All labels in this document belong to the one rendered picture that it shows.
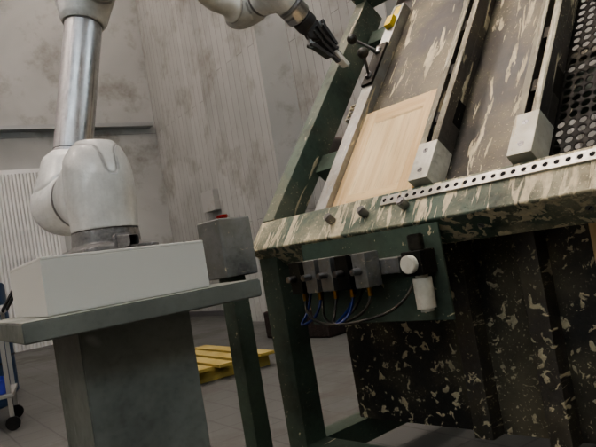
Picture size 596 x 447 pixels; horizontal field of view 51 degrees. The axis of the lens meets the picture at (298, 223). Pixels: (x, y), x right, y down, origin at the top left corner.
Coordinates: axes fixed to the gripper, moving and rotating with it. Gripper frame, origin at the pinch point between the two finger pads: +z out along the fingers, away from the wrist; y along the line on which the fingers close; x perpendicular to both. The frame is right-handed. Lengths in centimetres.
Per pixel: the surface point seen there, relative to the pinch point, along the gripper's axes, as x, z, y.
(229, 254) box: -11, -2, 79
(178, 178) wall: -754, 259, -323
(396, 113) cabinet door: 21.4, 13.7, 21.4
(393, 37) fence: 7.0, 12.8, -19.9
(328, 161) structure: -11.5, 19.1, 27.5
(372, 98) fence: 7.0, 13.4, 9.1
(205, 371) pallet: -228, 137, 60
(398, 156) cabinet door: 29, 14, 40
